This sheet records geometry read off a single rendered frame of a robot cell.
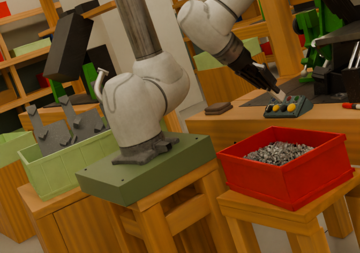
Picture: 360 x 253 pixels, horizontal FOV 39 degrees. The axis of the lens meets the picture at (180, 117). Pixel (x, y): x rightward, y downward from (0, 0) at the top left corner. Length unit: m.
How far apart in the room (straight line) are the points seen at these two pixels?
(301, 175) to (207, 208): 0.53
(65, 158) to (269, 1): 1.15
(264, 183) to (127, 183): 0.42
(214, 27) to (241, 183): 0.44
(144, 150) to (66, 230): 0.63
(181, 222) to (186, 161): 0.20
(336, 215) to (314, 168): 1.41
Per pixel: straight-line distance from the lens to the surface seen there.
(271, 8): 2.44
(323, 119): 1.59
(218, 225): 1.75
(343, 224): 2.75
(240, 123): 1.87
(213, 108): 2.05
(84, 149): 2.17
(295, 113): 1.67
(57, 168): 2.16
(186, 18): 1.42
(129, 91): 1.63
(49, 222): 2.13
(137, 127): 1.63
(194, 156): 1.64
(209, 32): 1.43
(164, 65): 1.77
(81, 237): 2.17
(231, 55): 1.48
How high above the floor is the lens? 1.35
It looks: 12 degrees down
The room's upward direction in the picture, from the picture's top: 19 degrees counter-clockwise
